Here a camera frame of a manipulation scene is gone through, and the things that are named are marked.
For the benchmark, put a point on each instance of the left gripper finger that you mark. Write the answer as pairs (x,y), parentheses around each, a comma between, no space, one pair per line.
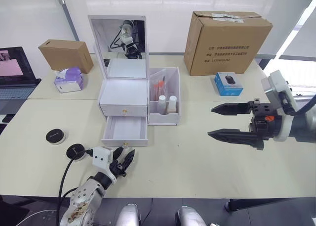
(128,159)
(118,154)

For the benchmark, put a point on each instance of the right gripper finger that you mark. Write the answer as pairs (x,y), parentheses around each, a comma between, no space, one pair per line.
(237,136)
(234,109)

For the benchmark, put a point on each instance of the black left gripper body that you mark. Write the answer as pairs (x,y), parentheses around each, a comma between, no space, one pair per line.
(119,167)

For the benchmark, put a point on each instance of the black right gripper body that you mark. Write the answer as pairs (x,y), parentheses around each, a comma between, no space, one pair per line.
(265,124)

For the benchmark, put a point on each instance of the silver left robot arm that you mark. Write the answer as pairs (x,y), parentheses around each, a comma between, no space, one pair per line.
(84,196)

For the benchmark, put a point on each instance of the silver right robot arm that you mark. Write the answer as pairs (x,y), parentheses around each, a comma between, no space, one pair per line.
(306,127)

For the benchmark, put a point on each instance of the white deep organizer drawer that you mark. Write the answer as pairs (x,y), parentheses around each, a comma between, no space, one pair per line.
(123,129)

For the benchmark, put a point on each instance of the white shallow organizer drawer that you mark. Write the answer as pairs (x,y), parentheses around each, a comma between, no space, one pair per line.
(111,110)

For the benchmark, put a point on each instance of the white makeup organizer body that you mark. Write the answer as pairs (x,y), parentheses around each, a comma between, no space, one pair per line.
(123,92)

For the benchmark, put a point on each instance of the bagged brush set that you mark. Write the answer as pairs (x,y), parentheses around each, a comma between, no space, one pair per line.
(160,85)

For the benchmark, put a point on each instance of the blue mouse box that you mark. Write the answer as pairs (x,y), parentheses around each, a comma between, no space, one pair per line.
(228,83)

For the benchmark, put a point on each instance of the black round compact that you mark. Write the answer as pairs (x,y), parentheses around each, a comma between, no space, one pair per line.
(56,135)
(76,150)

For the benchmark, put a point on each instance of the silver rounded shape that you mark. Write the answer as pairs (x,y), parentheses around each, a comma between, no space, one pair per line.
(188,216)
(129,214)

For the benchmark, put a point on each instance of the white bottle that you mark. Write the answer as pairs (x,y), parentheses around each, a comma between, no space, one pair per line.
(162,103)
(172,103)

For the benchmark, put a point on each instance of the large cardboard box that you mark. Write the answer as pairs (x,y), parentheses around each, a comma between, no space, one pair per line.
(227,43)

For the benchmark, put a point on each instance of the purple tissue pack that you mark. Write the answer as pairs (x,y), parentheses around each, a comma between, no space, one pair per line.
(70,78)

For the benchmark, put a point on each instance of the white framed mirror lid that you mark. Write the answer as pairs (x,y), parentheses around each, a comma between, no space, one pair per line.
(118,43)

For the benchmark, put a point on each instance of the small cardboard box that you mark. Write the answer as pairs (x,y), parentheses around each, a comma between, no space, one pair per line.
(64,54)

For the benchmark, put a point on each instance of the dark laptop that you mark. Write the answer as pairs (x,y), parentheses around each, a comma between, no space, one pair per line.
(14,72)

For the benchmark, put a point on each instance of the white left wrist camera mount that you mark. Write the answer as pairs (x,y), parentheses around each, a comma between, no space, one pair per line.
(101,156)

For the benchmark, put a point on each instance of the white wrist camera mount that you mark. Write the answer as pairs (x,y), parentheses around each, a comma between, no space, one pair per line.
(101,156)
(277,87)

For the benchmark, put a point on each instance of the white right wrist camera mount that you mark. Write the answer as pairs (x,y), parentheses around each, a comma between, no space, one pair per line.
(277,87)

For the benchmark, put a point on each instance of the grey window frame post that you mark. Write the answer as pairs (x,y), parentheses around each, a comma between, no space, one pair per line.
(67,15)

